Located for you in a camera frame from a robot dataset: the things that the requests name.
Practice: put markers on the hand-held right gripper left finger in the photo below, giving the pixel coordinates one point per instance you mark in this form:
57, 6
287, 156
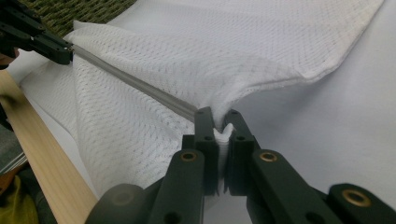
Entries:
208, 155

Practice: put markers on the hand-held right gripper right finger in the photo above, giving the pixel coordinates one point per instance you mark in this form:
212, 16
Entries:
239, 161

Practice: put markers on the white foam board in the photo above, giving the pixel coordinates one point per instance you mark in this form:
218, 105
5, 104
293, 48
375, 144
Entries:
342, 124

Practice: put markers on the green woven basket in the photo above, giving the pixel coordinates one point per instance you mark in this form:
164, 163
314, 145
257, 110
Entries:
77, 12

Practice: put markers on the silver metal bar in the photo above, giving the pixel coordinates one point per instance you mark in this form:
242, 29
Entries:
12, 163

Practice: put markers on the white mesh laundry bag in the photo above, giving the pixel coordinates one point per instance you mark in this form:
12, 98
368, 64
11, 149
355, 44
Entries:
218, 46

